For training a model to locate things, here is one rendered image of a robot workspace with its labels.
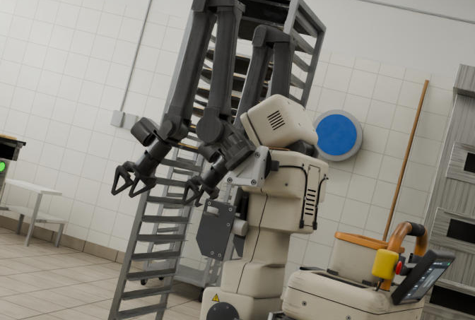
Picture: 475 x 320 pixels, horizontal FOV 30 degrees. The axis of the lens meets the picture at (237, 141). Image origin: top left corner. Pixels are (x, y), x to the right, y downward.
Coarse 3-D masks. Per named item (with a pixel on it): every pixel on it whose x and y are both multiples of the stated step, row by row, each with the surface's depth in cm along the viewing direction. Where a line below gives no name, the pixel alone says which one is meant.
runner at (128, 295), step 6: (150, 288) 430; (156, 288) 438; (162, 288) 446; (168, 288) 455; (126, 294) 403; (132, 294) 410; (138, 294) 417; (144, 294) 425; (150, 294) 429; (156, 294) 434
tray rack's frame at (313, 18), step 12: (276, 0) 411; (288, 0) 390; (300, 0) 391; (312, 12) 416; (312, 24) 448; (312, 60) 446; (312, 72) 445; (192, 192) 457; (180, 228) 457; (168, 276) 456
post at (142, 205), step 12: (192, 12) 401; (180, 48) 401; (180, 60) 401; (168, 96) 400; (156, 168) 402; (144, 192) 399; (144, 204) 399; (132, 228) 399; (132, 240) 398; (132, 252) 399; (120, 276) 398; (120, 288) 398; (120, 300) 399
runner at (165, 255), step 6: (150, 252) 419; (156, 252) 426; (162, 252) 433; (168, 252) 442; (174, 252) 450; (180, 252) 459; (132, 258) 400; (138, 258) 406; (144, 258) 413; (150, 258) 420; (156, 258) 426; (162, 258) 432; (168, 258) 438; (174, 258) 444; (180, 258) 453
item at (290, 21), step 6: (294, 0) 388; (294, 6) 388; (288, 12) 388; (294, 12) 388; (288, 18) 388; (294, 18) 389; (288, 24) 388; (288, 30) 387; (270, 84) 387; (270, 90) 387; (228, 240) 386; (228, 246) 385; (234, 246) 386; (228, 252) 385; (228, 258) 385; (222, 264) 385; (222, 270) 385
